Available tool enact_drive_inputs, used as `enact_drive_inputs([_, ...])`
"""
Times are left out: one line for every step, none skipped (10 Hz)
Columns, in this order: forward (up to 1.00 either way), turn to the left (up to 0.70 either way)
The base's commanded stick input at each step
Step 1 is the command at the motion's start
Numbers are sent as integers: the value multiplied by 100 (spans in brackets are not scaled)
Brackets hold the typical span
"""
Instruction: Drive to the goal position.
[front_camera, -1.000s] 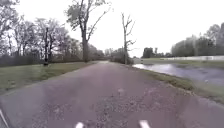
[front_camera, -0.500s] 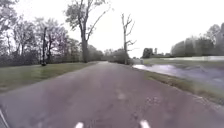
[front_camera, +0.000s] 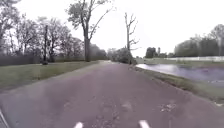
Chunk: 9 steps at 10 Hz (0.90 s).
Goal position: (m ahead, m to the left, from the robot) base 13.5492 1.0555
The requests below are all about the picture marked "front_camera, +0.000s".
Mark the bushes by path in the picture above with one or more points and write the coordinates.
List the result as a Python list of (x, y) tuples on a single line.
[(120, 55)]

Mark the reddish asphalt path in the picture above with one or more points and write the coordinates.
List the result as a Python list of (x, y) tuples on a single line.
[(110, 90)]

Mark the bare pruned tree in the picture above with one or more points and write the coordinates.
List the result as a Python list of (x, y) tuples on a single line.
[(128, 40)]

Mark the tall bare tree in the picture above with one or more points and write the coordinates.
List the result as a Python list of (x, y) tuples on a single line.
[(87, 40)]

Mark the distant grass field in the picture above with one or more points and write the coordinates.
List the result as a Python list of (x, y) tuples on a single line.
[(173, 61)]

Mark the robot's own part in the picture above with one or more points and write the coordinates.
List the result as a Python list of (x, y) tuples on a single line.
[(78, 125), (144, 124)]

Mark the dark tree trunk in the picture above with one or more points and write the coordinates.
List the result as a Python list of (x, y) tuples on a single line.
[(45, 43)]

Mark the pond water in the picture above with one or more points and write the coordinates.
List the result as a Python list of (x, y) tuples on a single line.
[(186, 71)]

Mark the grass bank by water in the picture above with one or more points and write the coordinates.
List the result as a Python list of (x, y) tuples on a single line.
[(186, 84)]

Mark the grass lawn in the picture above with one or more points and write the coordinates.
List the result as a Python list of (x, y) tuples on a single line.
[(30, 73)]

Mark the white fence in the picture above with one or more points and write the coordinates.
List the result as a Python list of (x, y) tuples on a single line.
[(200, 58)]

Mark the row of trees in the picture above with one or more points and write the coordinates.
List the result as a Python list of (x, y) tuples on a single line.
[(26, 43)]

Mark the distant trees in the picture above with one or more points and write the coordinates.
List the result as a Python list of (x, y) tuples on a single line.
[(200, 46)]

